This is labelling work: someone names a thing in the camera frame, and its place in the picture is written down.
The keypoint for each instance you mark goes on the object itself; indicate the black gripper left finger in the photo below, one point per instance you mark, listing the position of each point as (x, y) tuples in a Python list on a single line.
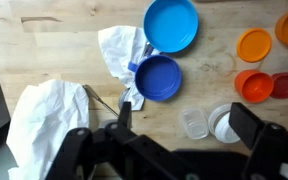
[(125, 115)]

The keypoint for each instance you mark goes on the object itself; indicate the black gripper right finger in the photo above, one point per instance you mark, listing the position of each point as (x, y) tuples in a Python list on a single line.
[(245, 125)]

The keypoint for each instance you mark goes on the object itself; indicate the orange cup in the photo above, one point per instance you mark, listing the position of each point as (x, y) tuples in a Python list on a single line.
[(254, 45)]

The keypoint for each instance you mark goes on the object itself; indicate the light blue plastic bowl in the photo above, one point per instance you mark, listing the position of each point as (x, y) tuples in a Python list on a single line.
[(170, 25)]

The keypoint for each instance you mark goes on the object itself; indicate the white round cup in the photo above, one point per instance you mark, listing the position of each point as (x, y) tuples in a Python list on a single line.
[(221, 128)]

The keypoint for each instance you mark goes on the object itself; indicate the thin metal utensil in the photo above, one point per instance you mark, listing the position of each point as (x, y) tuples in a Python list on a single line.
[(99, 99)]

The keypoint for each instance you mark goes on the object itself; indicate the red-orange plastic cup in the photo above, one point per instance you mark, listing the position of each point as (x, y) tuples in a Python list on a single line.
[(255, 86)]

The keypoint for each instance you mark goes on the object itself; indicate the clear square plastic container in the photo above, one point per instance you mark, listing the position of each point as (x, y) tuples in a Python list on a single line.
[(194, 122)]

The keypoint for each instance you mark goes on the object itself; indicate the red plastic container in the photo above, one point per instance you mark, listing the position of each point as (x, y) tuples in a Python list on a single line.
[(285, 85)]

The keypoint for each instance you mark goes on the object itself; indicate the small crumpled white cloth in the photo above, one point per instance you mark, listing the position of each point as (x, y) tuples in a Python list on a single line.
[(117, 50)]

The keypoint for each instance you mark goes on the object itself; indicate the large crumpled white cloth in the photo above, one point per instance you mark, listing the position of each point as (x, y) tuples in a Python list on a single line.
[(47, 116)]

